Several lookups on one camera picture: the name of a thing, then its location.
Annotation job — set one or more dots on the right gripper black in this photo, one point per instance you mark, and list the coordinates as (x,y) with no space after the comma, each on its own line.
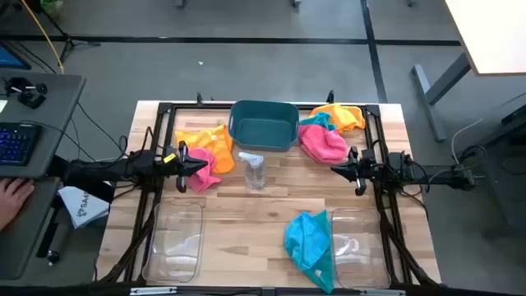
(363,170)

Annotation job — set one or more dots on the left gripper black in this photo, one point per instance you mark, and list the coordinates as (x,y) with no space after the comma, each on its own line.
(181,164)

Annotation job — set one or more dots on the pink microfiber towel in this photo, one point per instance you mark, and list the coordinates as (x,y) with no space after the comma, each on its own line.
(322,144)
(205,177)

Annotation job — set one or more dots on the yellow microfiber towel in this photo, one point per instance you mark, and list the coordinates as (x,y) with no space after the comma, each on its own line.
(345,117)
(205,141)

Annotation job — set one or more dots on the small teal microfiber towel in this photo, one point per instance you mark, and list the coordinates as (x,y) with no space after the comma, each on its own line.
(318,120)

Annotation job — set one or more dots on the bright blue microfiber towel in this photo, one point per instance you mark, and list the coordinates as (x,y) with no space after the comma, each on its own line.
(304,240)

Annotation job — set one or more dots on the large teal microfiber towel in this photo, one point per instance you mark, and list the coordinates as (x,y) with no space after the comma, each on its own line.
(326,279)

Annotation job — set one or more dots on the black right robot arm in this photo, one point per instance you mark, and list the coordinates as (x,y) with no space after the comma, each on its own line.
(431,172)

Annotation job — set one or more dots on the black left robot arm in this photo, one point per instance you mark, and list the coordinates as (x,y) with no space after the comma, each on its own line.
(102,170)

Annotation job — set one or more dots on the clear spray bottle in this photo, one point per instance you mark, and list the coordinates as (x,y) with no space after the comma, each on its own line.
(255,172)

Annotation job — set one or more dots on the teal plastic basket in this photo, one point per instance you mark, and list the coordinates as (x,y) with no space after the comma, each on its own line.
(263,127)

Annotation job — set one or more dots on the clear plastic bin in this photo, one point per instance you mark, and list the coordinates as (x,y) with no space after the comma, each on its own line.
(361,255)
(176,246)

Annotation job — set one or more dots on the white printed bag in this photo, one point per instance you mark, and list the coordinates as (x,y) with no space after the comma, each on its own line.
(82,209)

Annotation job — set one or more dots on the grey table leg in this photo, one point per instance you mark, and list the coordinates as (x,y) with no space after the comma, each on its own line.
(448,80)

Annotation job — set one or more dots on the grey side desk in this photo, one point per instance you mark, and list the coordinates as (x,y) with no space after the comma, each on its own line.
(49,107)

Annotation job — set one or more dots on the black tripod stand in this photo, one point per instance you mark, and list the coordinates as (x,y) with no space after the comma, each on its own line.
(82,43)

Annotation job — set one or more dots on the black knob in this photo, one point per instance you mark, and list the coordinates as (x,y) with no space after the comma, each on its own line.
(52,257)

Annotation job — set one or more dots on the black backlit keyboard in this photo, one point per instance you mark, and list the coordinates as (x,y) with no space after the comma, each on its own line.
(16,144)

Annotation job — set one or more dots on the person's hand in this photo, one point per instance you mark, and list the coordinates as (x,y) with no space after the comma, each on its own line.
(12,197)

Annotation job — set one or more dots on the white table top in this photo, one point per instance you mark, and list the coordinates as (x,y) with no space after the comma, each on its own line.
(493,33)

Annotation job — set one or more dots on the blue lit monitor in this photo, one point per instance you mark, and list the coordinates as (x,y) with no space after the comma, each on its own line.
(10,59)

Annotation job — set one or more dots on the black metal table frame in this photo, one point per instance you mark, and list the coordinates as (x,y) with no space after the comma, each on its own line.
(197,107)

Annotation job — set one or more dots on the silver metal bracket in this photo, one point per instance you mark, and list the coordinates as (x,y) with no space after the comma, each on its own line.
(380,292)
(152,291)

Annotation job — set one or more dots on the black clamp mount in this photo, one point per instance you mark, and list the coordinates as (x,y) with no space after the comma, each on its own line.
(29,98)

